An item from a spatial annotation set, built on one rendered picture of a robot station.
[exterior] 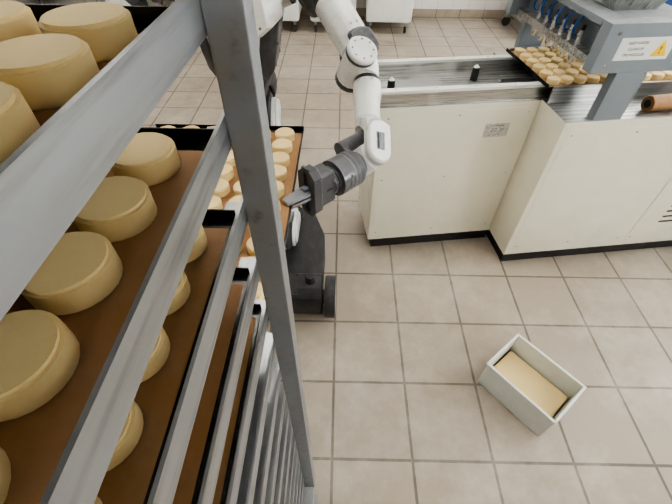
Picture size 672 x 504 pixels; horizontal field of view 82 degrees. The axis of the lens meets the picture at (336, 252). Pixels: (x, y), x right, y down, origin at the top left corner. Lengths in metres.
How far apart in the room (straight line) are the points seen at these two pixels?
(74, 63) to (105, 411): 0.16
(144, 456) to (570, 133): 1.76
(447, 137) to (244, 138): 1.53
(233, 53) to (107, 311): 0.20
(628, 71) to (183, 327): 1.71
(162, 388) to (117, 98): 0.20
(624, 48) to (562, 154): 0.41
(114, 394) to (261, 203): 0.24
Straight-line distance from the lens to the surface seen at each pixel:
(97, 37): 0.28
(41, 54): 0.25
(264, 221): 0.41
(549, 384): 1.89
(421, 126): 1.76
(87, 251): 0.26
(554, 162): 1.90
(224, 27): 0.32
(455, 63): 2.04
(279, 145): 1.00
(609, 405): 2.04
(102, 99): 0.19
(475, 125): 1.85
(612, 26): 1.69
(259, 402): 0.59
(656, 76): 2.19
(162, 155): 0.32
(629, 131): 2.01
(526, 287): 2.24
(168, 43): 0.26
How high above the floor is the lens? 1.58
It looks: 47 degrees down
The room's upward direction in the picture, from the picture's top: 1 degrees clockwise
